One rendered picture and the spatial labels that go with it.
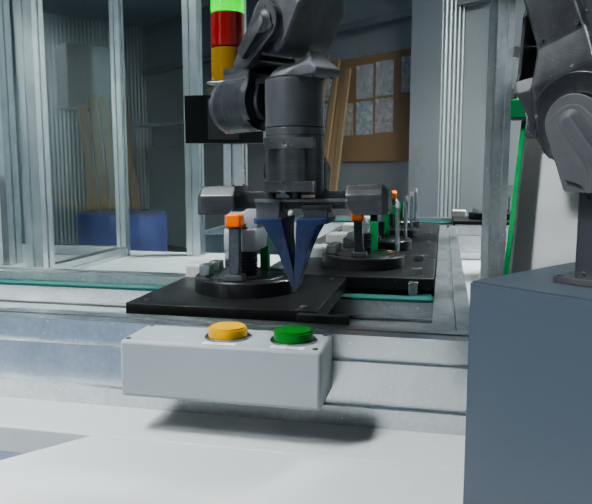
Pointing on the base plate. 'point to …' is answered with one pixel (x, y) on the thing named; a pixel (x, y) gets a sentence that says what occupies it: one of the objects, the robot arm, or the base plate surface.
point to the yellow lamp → (222, 57)
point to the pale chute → (539, 213)
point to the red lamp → (227, 28)
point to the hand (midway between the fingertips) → (296, 252)
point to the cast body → (255, 238)
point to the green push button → (293, 334)
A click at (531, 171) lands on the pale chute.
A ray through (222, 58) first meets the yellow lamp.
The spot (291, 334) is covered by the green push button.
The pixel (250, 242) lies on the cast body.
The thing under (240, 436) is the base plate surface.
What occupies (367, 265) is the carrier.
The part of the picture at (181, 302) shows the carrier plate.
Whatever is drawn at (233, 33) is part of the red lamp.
